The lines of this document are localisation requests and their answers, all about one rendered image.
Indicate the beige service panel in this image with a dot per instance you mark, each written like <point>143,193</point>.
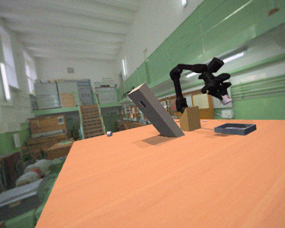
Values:
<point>154,111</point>

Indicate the grey round cartridge with two slots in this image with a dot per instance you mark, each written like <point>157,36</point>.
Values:
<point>226,99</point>

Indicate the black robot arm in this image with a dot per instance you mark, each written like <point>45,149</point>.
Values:
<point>206,71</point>

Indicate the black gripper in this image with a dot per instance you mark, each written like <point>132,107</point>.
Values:
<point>215,90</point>

